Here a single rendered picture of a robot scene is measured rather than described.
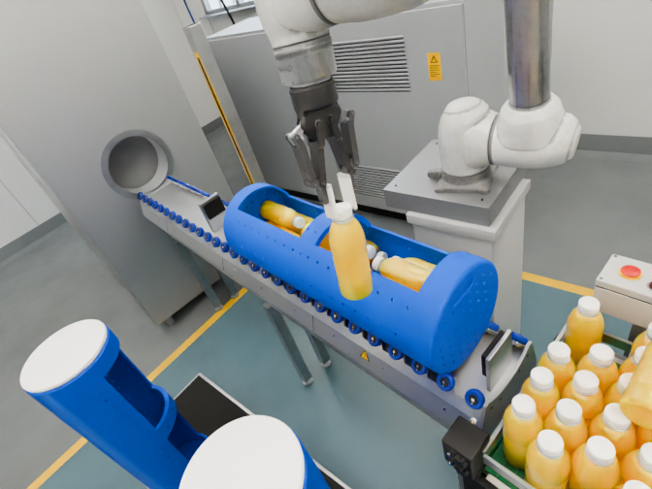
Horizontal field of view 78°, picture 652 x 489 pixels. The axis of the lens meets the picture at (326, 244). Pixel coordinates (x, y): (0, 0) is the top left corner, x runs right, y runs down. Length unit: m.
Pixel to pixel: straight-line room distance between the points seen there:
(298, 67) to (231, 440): 0.79
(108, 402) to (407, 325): 1.04
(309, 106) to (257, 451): 0.72
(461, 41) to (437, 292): 1.65
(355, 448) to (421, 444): 0.30
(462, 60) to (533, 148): 1.15
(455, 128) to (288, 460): 1.00
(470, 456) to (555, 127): 0.84
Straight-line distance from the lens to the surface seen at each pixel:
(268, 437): 1.00
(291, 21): 0.63
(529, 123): 1.24
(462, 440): 0.95
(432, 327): 0.88
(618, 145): 3.75
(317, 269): 1.08
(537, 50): 1.17
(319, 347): 2.22
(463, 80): 2.38
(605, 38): 3.50
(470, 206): 1.37
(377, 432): 2.10
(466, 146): 1.34
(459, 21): 2.31
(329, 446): 2.13
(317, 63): 0.65
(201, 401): 2.36
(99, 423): 1.63
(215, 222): 1.92
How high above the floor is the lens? 1.86
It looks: 36 degrees down
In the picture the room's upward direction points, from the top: 19 degrees counter-clockwise
